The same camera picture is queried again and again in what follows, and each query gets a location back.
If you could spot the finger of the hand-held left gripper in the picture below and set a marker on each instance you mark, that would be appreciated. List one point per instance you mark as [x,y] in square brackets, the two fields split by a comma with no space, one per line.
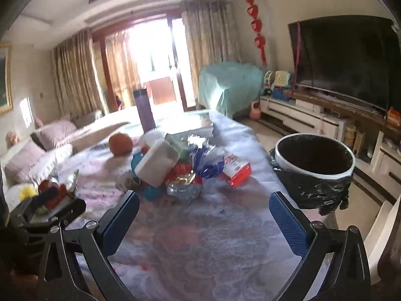
[48,193]

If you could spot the black television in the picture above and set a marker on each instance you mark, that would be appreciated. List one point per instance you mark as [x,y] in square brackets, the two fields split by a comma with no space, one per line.
[341,56]

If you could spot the wooden sliding glass door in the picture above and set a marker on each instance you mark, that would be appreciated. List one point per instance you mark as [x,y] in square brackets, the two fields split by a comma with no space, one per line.
[180,69]

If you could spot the yellow toy box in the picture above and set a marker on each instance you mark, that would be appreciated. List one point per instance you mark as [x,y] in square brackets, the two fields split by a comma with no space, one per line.
[283,78]

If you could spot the blue and white plastic wrapper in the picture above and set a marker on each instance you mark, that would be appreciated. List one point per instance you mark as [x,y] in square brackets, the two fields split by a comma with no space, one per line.
[206,166]

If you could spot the orange abacus toy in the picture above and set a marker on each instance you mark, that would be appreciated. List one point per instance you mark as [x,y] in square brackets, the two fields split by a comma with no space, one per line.
[394,116]

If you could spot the wooden rack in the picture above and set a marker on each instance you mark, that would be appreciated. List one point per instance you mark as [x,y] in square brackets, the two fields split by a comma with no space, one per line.
[360,142]

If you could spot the pink kettlebell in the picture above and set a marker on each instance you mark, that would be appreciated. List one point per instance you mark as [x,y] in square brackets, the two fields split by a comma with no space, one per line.
[254,113]

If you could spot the beige patterned curtain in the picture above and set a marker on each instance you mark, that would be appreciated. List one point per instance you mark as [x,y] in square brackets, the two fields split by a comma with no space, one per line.
[78,75]
[210,50]

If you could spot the teal cloth covered furniture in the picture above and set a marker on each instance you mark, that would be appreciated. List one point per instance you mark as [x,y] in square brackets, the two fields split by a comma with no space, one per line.
[231,84]

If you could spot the white toy basket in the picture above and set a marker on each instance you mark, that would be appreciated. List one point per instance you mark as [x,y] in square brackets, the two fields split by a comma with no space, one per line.
[268,80]

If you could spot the white foam fruit net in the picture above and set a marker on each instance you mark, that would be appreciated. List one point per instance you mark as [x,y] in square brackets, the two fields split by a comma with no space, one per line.
[151,136]

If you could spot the light blue snack packet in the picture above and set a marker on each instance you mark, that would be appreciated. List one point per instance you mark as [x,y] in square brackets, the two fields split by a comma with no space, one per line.
[149,193]

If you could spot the stack of books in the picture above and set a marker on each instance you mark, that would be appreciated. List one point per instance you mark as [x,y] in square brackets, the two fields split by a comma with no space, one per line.
[197,125]

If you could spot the red and silver foil wrapper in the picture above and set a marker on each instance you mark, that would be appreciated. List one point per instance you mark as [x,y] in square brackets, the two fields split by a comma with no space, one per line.
[61,191]

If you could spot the pink quilted pillow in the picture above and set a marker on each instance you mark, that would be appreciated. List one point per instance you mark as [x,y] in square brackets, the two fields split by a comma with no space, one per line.
[56,134]
[25,163]

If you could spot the grey sofa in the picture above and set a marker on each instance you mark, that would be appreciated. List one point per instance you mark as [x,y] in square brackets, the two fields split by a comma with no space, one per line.
[62,158]

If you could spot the gold framed picture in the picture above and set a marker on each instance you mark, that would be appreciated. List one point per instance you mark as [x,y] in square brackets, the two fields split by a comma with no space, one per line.
[4,81]

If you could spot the sheer brown curtain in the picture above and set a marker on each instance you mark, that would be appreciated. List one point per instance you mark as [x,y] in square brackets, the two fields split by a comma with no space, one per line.
[122,69]

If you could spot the red hanging lantern ornament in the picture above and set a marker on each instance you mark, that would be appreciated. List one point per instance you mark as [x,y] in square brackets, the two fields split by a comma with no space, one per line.
[252,11]

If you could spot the white trash bin black liner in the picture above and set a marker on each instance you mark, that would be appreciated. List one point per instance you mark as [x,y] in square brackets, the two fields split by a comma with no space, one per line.
[300,191]

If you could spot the orange fruit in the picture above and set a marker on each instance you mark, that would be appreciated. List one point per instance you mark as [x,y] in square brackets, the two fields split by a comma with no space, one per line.
[120,144]

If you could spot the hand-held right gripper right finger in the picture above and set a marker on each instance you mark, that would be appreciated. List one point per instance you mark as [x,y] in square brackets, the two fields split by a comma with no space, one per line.
[289,225]

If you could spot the purple thermos bottle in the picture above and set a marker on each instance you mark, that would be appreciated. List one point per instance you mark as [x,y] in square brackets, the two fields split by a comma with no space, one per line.
[144,113]

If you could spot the red and white carton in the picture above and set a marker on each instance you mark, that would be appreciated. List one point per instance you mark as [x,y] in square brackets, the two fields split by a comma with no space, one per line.
[238,172]

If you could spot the white television cabinet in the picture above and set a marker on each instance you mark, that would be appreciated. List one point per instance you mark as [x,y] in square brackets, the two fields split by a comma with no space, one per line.
[291,113]

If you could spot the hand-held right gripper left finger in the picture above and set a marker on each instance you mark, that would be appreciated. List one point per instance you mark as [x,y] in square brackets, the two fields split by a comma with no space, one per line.
[120,225]

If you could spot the white paper box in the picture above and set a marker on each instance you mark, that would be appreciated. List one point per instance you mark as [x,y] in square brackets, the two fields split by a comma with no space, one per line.
[156,163]

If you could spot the stack of yellow jars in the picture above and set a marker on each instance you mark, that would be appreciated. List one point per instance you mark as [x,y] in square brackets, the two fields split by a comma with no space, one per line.
[350,134]

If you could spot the blue toy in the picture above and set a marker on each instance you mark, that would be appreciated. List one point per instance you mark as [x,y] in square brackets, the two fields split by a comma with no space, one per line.
[281,94]

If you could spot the pink rod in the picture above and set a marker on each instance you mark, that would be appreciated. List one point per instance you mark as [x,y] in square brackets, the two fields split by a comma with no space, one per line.
[297,59]

